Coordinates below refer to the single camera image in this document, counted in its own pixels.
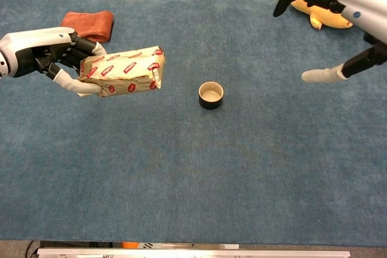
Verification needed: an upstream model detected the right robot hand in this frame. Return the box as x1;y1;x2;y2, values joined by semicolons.
258;0;387;84

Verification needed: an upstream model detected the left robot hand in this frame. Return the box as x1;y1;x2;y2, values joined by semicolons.
0;27;108;97

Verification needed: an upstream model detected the white red snack packet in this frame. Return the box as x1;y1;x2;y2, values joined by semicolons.
77;45;167;98

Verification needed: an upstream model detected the yellow plush toy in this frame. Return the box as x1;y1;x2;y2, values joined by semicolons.
290;0;354;30

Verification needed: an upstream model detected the folded orange-brown cloth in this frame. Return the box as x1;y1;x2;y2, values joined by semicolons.
60;10;115;44

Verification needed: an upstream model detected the small black round cup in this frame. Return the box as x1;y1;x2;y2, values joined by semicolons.
198;81;225;111

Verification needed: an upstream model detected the blue table mat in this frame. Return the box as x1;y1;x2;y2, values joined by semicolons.
0;0;387;245

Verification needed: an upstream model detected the aluminium profile rail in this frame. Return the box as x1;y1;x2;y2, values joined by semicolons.
36;247;351;258

